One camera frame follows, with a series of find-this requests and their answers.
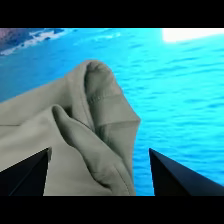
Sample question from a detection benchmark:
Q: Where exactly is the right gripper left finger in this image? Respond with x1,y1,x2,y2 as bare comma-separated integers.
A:
0,146,53,197

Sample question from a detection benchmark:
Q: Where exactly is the grey-green shirt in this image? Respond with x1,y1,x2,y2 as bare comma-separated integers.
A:
0,59,142,197

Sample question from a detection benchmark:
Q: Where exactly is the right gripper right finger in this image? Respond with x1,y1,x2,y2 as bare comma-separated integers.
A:
148,147,224,197

